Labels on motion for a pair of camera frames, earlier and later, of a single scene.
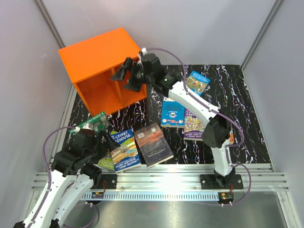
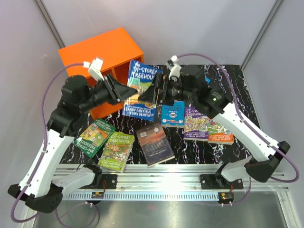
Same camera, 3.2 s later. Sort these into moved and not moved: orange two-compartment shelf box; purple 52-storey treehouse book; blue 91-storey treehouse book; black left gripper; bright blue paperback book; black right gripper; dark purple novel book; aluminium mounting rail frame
Moved: black right gripper; blue 91-storey treehouse book; black left gripper
Not moved: aluminium mounting rail frame; purple 52-storey treehouse book; orange two-compartment shelf box; dark purple novel book; bright blue paperback book
